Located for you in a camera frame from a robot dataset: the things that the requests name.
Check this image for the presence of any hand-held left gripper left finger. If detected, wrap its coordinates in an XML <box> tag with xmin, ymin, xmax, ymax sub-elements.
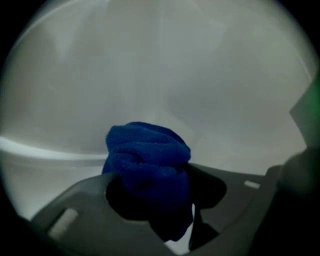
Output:
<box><xmin>30</xmin><ymin>172</ymin><xmax>177</xmax><ymax>256</ymax></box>

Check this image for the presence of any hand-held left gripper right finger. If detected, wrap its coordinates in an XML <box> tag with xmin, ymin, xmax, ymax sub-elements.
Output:
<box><xmin>186</xmin><ymin>162</ymin><xmax>285</xmax><ymax>253</ymax></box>

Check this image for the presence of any blue cloth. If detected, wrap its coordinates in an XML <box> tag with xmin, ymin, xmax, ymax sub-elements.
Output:
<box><xmin>101</xmin><ymin>121</ymin><xmax>192</xmax><ymax>243</ymax></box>

